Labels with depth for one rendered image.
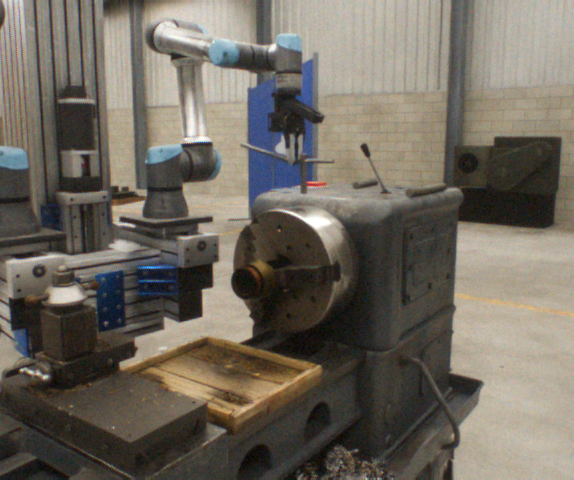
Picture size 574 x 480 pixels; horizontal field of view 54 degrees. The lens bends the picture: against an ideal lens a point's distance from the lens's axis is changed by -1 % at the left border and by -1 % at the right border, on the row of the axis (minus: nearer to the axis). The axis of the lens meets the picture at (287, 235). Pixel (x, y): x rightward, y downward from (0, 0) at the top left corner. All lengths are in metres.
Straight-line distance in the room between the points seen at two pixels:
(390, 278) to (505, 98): 10.18
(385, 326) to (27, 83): 1.23
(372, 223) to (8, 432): 0.91
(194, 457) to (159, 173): 1.08
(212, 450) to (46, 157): 1.15
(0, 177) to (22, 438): 0.74
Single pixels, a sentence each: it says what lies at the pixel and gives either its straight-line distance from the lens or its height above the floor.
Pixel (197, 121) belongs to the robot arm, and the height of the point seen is 1.47.
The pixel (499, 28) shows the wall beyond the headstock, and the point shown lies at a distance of 11.80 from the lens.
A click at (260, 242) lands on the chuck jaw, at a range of 1.40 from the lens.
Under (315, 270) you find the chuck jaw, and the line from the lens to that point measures 1.31.
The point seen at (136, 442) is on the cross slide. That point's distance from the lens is 0.91.
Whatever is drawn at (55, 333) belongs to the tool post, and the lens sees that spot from 1.09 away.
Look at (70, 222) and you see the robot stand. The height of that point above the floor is 1.16.
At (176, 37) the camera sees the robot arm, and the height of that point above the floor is 1.71.
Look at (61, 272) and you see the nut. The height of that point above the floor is 1.18.
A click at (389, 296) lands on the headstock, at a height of 1.01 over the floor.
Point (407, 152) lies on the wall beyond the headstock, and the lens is 12.24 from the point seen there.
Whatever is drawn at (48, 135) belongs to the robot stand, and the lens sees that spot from 1.87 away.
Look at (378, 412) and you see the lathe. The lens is 1.59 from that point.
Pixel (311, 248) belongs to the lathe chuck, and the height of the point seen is 1.15.
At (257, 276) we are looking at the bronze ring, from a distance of 1.30.
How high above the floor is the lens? 1.40
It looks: 9 degrees down
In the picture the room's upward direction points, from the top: straight up
